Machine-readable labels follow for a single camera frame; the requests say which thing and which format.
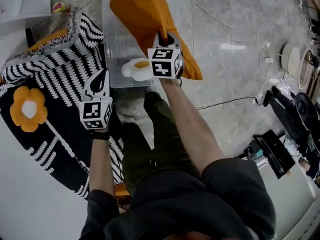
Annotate black floor cable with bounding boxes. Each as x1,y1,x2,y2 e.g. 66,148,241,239
196,95,258,110

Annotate black round fan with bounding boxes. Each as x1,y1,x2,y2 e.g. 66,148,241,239
294,91,319,130

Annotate round wooden hoop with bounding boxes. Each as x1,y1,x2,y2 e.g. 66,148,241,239
297,47,320,90

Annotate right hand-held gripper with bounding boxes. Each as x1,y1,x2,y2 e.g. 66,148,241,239
147,30,186,80

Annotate black white patterned blanket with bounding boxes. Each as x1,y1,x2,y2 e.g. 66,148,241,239
0,66,126,200

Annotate white power strip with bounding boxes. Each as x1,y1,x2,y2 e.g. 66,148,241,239
249,90,266,108

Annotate fried egg shaped pillow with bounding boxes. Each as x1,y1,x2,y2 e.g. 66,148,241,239
121,58,154,81

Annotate black white striped fringed pillow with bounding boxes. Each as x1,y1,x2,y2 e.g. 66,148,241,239
1,7,106,107

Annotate white box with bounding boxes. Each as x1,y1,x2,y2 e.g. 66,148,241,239
0,0,52,25

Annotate black monitor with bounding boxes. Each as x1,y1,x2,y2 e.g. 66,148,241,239
252,129,297,180

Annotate wooden stool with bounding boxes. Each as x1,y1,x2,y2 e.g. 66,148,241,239
114,182,131,208

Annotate colourful ball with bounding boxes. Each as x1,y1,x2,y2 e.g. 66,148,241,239
51,1,72,15

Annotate person's left forearm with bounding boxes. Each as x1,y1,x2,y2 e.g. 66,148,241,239
88,131,117,198

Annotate black wristband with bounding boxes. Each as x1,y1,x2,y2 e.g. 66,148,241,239
93,131,111,141

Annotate person's right forearm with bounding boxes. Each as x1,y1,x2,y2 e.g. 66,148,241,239
159,77,226,175

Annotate white table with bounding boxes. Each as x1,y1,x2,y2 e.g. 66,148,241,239
256,153,317,240

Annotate black stand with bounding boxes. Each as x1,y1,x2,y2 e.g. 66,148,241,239
262,84,301,135

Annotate clear plastic storage bin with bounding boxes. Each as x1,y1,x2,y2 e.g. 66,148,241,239
101,0,161,89

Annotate orange flower shaped pillow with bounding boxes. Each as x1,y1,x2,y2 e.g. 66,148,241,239
9,85,49,133

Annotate white fluffy rug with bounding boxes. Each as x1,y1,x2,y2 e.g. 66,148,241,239
115,85,151,125

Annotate olive green trousers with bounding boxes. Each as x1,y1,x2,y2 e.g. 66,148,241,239
121,91,201,198

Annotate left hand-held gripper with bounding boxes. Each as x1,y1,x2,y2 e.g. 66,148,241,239
79,68,114,131

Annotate black sweater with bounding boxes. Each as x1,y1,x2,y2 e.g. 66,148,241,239
79,157,277,240

